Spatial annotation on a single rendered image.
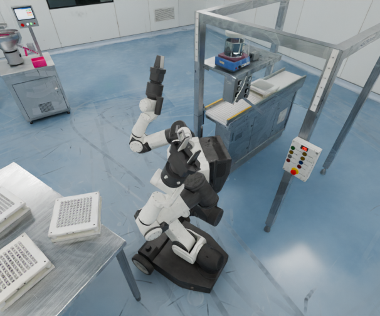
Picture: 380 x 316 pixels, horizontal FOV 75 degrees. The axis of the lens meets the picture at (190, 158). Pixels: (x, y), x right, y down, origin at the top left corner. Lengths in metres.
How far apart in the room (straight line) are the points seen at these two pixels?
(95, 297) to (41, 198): 0.93
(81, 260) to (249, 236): 1.53
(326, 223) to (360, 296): 0.65
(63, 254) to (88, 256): 0.13
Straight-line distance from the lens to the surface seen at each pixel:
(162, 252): 2.14
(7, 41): 3.98
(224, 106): 2.40
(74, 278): 1.41
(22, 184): 1.94
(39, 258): 1.45
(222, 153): 1.24
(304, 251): 2.53
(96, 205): 1.51
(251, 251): 2.38
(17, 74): 3.94
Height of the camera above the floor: 2.08
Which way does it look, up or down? 43 degrees down
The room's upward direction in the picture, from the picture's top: straight up
